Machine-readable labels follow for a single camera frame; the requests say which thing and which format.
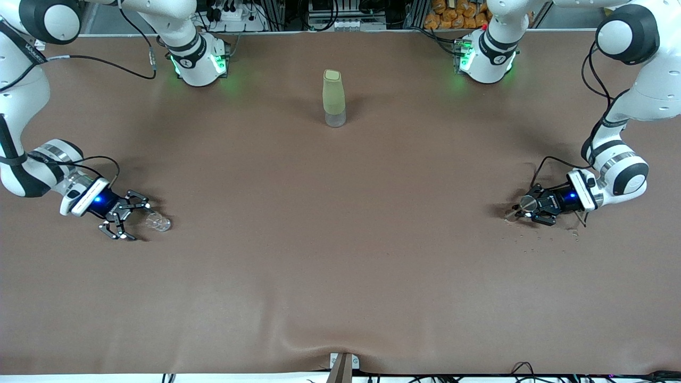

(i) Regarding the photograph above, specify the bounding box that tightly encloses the steel double jigger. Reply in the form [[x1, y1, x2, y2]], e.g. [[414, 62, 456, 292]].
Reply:
[[503, 195, 538, 221]]

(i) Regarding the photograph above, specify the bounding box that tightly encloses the clear glass measuring beaker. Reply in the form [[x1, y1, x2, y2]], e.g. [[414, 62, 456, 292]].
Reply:
[[143, 211, 172, 232]]

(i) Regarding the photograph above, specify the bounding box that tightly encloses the tall green shaker bottle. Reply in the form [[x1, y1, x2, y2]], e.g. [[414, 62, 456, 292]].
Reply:
[[322, 69, 347, 128]]

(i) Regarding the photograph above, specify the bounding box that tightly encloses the orange bags pile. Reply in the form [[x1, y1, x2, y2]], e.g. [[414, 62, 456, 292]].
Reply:
[[424, 0, 493, 30]]

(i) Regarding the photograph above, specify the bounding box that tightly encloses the white power strip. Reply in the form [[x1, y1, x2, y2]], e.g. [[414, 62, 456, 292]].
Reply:
[[205, 5, 267, 32]]

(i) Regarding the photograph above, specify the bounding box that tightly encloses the brown table mat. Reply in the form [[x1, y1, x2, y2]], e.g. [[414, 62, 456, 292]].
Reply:
[[0, 29, 681, 376]]

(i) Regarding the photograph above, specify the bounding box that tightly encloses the grey connector box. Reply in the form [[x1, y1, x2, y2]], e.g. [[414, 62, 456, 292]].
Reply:
[[308, 15, 387, 31]]

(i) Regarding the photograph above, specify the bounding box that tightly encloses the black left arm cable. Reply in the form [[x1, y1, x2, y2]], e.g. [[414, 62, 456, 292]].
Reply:
[[529, 40, 631, 229]]

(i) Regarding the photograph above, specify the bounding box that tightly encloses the black cable loop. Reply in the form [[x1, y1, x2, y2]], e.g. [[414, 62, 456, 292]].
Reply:
[[510, 362, 539, 383]]

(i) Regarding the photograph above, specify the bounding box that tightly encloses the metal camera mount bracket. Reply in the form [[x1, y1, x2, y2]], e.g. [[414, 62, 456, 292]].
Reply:
[[326, 352, 361, 383]]

